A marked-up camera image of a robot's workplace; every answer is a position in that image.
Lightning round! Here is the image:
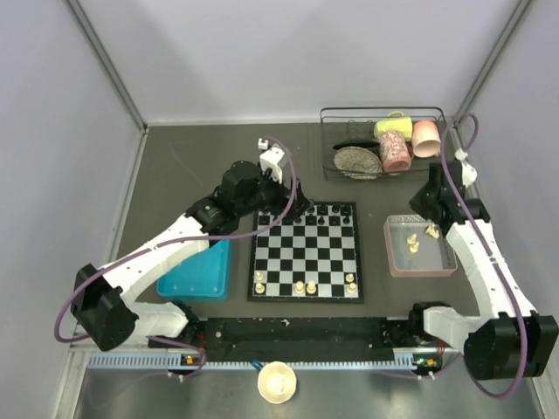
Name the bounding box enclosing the blue plastic tray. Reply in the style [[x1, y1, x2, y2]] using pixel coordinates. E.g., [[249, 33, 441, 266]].
[[156, 241, 231, 302]]

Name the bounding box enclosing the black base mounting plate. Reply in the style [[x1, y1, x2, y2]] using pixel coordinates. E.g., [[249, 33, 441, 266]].
[[175, 317, 441, 348]]

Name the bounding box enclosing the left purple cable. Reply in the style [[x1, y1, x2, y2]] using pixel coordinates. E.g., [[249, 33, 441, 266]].
[[52, 135, 299, 379]]

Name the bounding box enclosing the pink patterned mug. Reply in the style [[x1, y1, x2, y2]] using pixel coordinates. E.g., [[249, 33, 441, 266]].
[[379, 131, 412, 173]]

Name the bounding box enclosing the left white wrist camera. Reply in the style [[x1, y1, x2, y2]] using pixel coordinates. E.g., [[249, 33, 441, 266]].
[[258, 138, 287, 184]]

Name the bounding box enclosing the white king piece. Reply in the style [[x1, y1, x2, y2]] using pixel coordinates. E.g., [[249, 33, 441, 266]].
[[294, 281, 306, 294]]

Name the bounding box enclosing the grey cable duct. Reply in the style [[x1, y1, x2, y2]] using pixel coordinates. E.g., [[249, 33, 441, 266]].
[[88, 353, 418, 371]]

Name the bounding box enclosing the black white chess board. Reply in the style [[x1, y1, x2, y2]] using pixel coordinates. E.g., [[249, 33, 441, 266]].
[[247, 201, 364, 304]]

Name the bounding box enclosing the white queen piece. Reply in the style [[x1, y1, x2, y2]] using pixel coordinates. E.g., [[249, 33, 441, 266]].
[[306, 281, 317, 295]]

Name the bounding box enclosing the purple cable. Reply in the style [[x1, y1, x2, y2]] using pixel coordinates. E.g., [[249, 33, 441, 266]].
[[439, 113, 529, 398], [52, 135, 299, 379]]

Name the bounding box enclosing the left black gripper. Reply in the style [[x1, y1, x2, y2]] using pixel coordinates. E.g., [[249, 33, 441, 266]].
[[236, 164, 311, 221]]

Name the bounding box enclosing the white piece in tray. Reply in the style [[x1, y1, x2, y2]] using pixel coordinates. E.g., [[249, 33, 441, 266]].
[[406, 234, 419, 253]]

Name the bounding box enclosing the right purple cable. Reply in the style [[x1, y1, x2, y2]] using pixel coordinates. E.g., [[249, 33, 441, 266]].
[[439, 113, 529, 398]]

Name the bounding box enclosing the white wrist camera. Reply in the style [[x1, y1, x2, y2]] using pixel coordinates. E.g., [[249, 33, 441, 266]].
[[258, 138, 287, 184], [454, 148, 478, 189]]

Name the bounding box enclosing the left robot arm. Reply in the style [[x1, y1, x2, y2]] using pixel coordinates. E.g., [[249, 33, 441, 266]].
[[70, 161, 311, 351]]

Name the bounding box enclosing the yellow mug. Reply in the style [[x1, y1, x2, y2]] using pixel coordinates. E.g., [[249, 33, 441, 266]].
[[373, 111, 413, 142]]

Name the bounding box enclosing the black wire dish rack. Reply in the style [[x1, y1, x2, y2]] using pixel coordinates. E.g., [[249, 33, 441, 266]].
[[320, 106, 453, 181]]

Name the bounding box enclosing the speckled ceramic plate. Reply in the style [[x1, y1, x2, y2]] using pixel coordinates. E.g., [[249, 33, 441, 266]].
[[334, 147, 383, 180]]

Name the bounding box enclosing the pink plastic tray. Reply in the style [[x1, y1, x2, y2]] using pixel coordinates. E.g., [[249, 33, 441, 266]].
[[383, 215, 458, 278]]

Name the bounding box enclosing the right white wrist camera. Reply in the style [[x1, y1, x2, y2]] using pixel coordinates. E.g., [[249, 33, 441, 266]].
[[454, 148, 478, 189]]

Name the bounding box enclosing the cream white bowl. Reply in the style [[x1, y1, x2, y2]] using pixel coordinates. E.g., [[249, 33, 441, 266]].
[[257, 361, 297, 404]]

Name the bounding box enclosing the light pink cup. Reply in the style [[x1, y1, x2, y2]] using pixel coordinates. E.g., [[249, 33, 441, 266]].
[[411, 120, 441, 158]]

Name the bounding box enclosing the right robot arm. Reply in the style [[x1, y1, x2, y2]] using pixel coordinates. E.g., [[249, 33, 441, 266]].
[[407, 161, 558, 381]]

